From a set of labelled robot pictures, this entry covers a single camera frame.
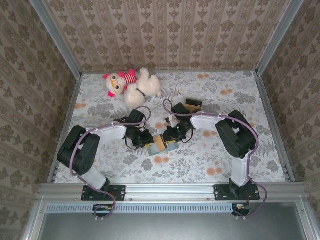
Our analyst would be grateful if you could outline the slotted grey cable duct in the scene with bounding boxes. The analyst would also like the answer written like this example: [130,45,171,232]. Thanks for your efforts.
[45,202,251,215]

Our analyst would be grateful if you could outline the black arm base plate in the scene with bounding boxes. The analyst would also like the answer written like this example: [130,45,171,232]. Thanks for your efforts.
[213,184,261,202]
[81,184,126,202]

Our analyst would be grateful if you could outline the green card holder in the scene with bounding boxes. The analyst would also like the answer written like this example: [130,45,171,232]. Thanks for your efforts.
[146,139,180,157]

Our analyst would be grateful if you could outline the black cable port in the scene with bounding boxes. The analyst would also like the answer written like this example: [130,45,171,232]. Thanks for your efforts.
[92,203,117,218]
[231,202,251,217]

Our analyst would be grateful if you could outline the aluminium frame post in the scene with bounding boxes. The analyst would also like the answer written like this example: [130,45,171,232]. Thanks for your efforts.
[28,0,84,80]
[254,0,306,76]

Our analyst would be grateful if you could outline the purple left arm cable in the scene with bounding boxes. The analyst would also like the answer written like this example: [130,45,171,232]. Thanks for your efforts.
[70,106,153,222]

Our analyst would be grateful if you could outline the tan credit card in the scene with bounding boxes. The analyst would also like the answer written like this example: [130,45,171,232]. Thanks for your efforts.
[155,135,166,153]

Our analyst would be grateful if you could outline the pink white plush doll glasses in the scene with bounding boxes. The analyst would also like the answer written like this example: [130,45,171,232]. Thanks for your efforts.
[103,69,138,99]

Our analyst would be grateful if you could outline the aluminium side rail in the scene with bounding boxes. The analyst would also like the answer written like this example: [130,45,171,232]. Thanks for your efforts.
[46,73,84,185]
[253,71,297,183]

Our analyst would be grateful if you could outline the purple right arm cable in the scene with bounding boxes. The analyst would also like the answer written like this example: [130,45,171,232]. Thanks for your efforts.
[162,99,269,221]

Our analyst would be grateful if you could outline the grey metal panel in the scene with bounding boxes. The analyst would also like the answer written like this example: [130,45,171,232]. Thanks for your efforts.
[37,202,311,240]

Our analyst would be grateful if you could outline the white teddy bear plush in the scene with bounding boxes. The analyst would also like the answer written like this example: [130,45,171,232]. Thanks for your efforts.
[124,67,163,109]

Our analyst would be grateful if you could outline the clear plastic card box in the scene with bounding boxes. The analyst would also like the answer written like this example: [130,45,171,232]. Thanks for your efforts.
[184,98,203,113]

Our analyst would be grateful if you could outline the dark card gold print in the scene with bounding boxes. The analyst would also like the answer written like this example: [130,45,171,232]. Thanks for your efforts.
[185,98,203,107]

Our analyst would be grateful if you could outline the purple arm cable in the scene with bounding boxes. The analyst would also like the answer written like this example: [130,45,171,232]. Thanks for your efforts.
[70,106,153,222]
[162,99,269,221]

